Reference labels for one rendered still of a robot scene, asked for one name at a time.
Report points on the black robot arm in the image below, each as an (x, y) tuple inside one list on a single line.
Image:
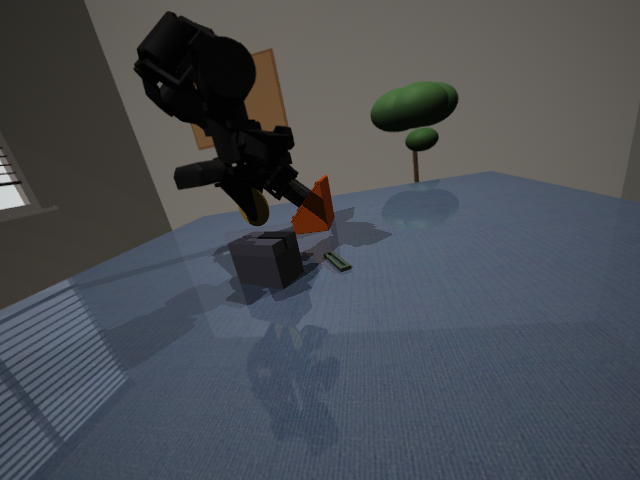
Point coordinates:
[(178, 52)]

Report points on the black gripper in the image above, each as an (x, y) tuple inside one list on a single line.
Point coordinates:
[(236, 181)]

